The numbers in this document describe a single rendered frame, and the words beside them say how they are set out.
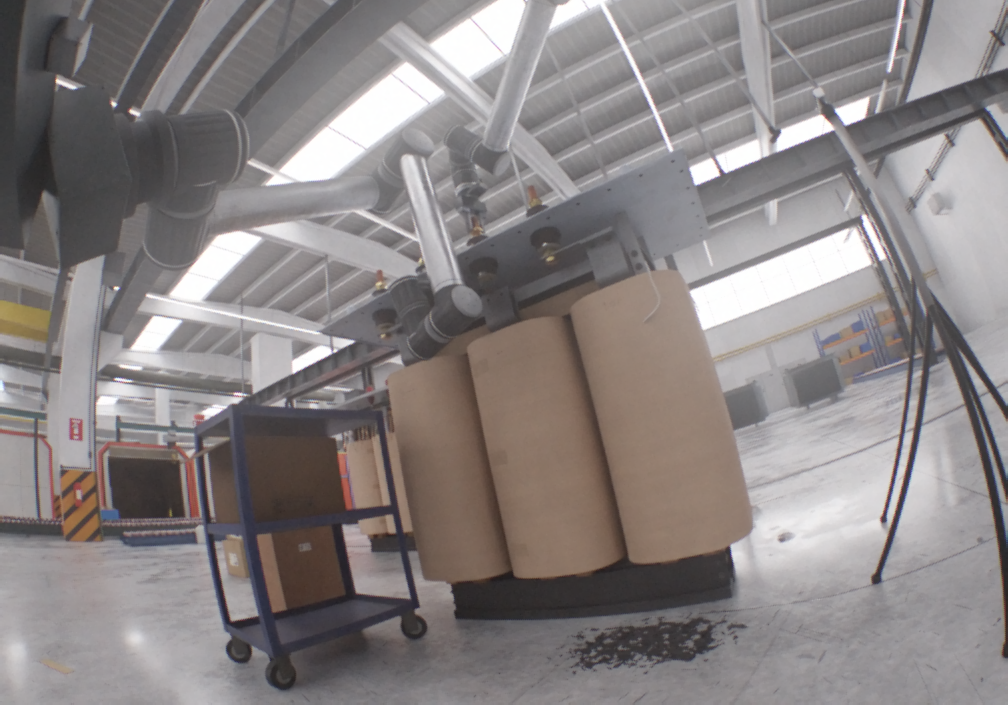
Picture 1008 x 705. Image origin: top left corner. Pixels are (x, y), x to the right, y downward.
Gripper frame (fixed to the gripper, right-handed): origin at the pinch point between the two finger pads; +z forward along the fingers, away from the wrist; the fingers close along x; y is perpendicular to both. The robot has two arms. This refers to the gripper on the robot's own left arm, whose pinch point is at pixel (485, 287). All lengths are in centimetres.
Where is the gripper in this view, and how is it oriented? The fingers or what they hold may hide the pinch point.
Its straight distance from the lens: 165.5
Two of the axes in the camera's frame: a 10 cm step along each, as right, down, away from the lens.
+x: -6.1, 3.7, 7.0
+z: 7.1, -1.5, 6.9
